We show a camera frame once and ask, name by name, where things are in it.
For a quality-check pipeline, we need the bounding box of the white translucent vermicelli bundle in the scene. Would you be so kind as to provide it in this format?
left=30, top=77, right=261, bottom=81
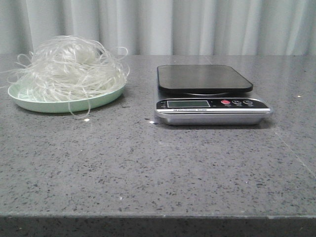
left=1, top=36, right=130, bottom=119

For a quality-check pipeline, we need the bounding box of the silver black kitchen scale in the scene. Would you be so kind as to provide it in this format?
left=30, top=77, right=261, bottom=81
left=155, top=65, right=273, bottom=125

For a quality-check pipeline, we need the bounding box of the pale green round plate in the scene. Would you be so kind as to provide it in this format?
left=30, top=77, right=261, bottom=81
left=8, top=84, right=125, bottom=114

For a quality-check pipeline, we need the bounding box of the white pleated curtain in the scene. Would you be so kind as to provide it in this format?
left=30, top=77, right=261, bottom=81
left=0, top=0, right=316, bottom=55

